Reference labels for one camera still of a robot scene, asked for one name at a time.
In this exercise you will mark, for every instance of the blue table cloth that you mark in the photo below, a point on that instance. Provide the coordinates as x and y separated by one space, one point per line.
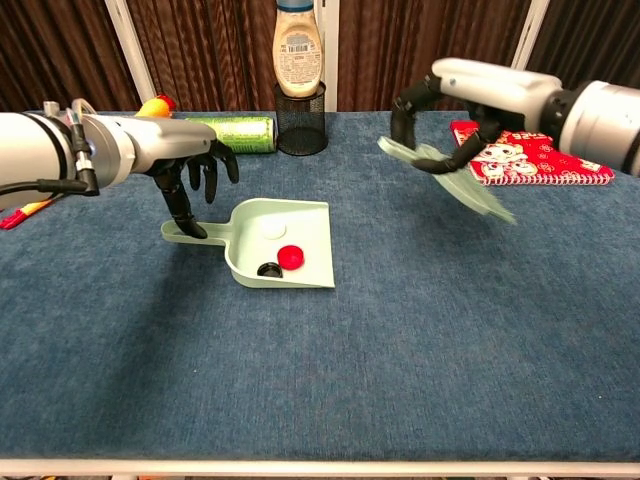
320 360

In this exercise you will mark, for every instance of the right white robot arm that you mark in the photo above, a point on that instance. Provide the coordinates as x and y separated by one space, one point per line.
605 125

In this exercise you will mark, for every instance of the white bottle cap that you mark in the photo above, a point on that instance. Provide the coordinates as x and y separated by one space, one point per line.
273 229

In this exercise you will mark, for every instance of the black mesh cup holder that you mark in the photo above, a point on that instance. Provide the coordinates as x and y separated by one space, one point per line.
301 125

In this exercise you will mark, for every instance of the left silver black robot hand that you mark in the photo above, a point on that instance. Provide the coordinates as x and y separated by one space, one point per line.
150 145

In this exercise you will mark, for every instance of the black bottle cap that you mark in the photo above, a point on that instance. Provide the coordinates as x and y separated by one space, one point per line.
269 270

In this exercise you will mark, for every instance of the mint green plastic dustpan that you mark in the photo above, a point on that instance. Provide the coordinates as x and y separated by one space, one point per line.
300 235

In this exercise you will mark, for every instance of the red spiral notebook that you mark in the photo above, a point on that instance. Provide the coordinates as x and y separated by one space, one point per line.
530 160

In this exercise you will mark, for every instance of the white table frame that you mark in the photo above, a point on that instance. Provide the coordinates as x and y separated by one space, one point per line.
320 468

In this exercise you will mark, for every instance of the red bottle cap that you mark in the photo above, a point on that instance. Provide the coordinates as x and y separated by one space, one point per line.
291 257

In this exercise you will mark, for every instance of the mint green hand brush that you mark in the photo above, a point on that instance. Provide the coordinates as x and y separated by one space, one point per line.
470 192

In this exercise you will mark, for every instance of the dark brown pleated curtain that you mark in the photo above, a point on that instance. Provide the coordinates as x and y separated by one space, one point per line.
380 50
55 55
590 40
210 55

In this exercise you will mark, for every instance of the green drink can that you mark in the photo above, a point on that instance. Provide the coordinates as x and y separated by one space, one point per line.
245 134

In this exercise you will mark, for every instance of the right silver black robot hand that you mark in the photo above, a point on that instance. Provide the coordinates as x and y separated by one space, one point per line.
505 95

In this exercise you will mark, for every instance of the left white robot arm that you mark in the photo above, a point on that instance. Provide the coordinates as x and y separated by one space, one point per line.
30 150

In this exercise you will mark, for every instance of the beige sauce bottle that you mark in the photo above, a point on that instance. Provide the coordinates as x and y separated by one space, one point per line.
297 55

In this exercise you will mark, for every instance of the white partition post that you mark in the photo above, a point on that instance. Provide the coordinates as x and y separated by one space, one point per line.
530 35
330 55
132 50

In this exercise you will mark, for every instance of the yellow rubber chicken toy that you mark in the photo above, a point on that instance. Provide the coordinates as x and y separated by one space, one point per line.
156 107

